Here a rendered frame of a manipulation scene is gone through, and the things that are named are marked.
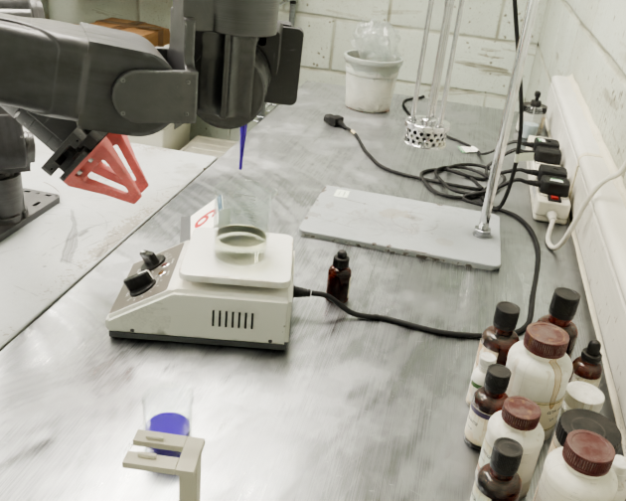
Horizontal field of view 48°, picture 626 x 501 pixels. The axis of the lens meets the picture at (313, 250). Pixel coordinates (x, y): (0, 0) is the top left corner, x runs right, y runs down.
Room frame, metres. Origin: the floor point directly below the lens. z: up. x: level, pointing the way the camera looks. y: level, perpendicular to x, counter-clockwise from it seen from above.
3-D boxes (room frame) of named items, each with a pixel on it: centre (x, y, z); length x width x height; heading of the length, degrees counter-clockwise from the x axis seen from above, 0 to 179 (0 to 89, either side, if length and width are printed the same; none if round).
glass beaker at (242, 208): (0.70, 0.08, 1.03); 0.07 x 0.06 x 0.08; 91
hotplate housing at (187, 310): (0.71, 0.11, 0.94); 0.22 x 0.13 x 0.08; 92
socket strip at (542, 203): (1.29, -0.43, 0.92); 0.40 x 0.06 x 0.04; 169
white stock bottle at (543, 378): (0.57, -0.23, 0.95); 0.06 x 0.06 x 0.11
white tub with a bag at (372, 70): (1.73, -0.10, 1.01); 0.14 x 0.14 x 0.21
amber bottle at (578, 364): (0.61, -0.30, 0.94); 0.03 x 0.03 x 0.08
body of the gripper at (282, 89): (0.59, 0.08, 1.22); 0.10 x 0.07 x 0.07; 92
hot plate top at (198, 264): (0.71, 0.08, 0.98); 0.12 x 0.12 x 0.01; 2
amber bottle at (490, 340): (0.63, -0.21, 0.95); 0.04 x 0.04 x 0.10
